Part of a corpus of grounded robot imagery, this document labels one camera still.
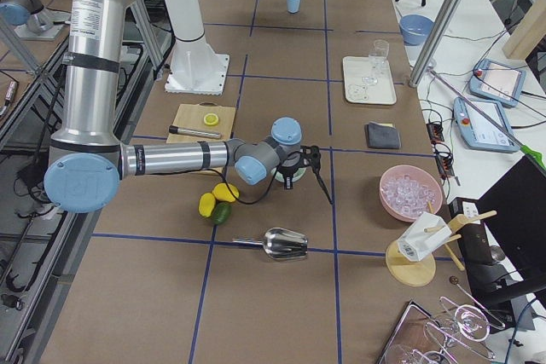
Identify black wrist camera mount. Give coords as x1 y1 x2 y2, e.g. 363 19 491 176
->
301 145 321 175

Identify wooden cutting board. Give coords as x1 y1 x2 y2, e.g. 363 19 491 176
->
167 103 236 143

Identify blue teach pendant far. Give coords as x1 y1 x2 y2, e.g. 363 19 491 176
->
468 59 526 107

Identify light blue plastic cup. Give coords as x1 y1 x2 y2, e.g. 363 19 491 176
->
287 0 301 14

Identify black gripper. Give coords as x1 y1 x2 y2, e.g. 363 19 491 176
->
278 151 304 190

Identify light green bowl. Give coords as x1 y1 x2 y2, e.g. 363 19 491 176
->
271 168 306 183

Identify clear wine glass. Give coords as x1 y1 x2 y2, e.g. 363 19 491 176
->
363 39 389 86

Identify cream bear tray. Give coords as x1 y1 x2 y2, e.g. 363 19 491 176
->
342 55 397 106

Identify white carton on stand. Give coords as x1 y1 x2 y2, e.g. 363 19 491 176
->
397 212 452 262

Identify wooden cup stand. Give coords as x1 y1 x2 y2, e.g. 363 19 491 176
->
386 211 497 287

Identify lemon half slice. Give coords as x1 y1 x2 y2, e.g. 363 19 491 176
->
203 113 220 127

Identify blue teach pendant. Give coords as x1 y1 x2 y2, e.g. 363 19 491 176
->
453 97 519 153
468 59 526 107

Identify aluminium frame post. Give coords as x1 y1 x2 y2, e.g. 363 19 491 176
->
409 0 461 88

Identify blue bowl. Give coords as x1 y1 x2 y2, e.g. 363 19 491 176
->
399 14 434 46

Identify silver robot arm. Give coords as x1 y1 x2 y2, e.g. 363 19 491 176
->
1 0 71 41
44 0 306 213

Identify steel muddler black tip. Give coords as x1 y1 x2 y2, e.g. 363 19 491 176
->
168 124 222 140

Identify black monitor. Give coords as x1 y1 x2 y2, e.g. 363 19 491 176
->
449 155 545 323

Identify grey folded cloth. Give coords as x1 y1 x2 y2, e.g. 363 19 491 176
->
364 122 401 149

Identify blue teach pendant near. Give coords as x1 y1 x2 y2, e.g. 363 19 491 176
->
453 97 519 153

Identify hanging wine glasses rack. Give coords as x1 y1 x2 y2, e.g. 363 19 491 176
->
376 296 506 363

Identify pink bowl of ice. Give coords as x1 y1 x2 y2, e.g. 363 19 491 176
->
379 165 444 222

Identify yellow lemon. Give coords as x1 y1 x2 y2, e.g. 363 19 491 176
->
212 182 240 203
198 193 217 218

